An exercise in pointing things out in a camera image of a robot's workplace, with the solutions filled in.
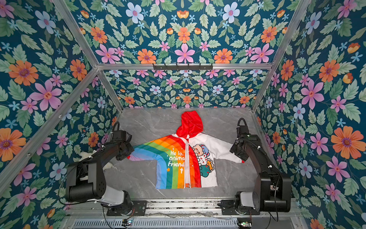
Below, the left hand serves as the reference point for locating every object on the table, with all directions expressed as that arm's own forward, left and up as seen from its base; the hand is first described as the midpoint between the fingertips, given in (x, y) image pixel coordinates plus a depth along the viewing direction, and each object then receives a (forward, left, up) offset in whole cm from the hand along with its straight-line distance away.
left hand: (131, 150), depth 93 cm
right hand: (-10, -69, +5) cm, 70 cm away
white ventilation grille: (-41, -20, -3) cm, 46 cm away
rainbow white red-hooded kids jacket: (-9, -36, -3) cm, 37 cm away
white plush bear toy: (-6, +23, +8) cm, 25 cm away
